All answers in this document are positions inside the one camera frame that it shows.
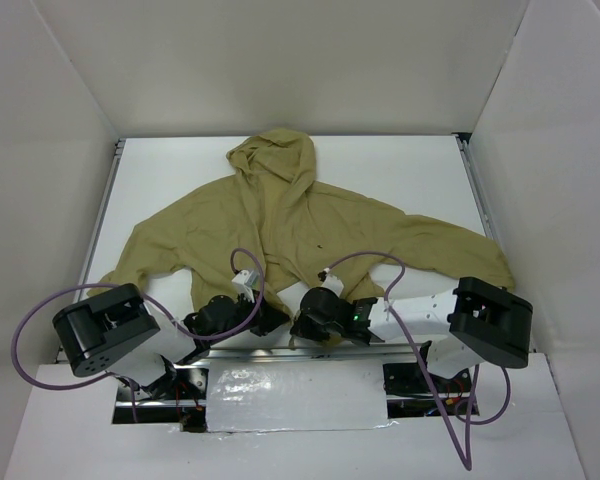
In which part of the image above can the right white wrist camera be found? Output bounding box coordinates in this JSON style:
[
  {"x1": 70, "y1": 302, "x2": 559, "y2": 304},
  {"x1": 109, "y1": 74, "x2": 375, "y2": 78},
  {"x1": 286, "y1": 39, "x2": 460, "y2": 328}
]
[{"x1": 318, "y1": 268, "x2": 344, "y2": 297}]

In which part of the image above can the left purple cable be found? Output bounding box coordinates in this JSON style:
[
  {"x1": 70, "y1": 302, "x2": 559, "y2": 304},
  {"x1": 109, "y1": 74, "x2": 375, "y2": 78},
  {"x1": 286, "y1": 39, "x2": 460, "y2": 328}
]
[{"x1": 10, "y1": 248, "x2": 266, "y2": 424}]

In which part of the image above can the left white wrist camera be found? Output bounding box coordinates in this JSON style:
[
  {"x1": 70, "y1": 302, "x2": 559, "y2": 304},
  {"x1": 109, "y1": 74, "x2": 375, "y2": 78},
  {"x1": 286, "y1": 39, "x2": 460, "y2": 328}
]
[{"x1": 231, "y1": 269, "x2": 259, "y2": 303}]

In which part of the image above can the white foam front panel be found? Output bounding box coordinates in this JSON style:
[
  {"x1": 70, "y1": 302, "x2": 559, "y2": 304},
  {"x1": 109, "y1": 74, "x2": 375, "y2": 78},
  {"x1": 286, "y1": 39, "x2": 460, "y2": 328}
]
[{"x1": 206, "y1": 359, "x2": 388, "y2": 433}]

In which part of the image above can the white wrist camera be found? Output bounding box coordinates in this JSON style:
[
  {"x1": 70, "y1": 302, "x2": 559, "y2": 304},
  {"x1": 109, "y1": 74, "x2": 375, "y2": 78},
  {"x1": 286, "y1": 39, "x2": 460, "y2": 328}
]
[
  {"x1": 231, "y1": 269, "x2": 259, "y2": 303},
  {"x1": 318, "y1": 268, "x2": 344, "y2": 297}
]

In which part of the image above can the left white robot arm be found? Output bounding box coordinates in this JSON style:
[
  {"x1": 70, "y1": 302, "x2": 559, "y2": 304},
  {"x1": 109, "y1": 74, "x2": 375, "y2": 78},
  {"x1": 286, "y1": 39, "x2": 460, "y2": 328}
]
[{"x1": 52, "y1": 284, "x2": 289, "y2": 399}]

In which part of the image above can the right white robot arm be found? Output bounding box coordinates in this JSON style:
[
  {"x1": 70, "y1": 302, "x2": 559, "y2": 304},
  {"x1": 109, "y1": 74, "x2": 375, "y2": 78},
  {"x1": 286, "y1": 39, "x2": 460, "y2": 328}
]
[{"x1": 291, "y1": 276, "x2": 533, "y2": 391}]

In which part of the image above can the tan hooded zip jacket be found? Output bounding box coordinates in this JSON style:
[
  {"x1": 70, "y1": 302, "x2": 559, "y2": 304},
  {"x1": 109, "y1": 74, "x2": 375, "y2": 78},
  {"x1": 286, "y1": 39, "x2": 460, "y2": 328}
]
[{"x1": 98, "y1": 129, "x2": 515, "y2": 307}]

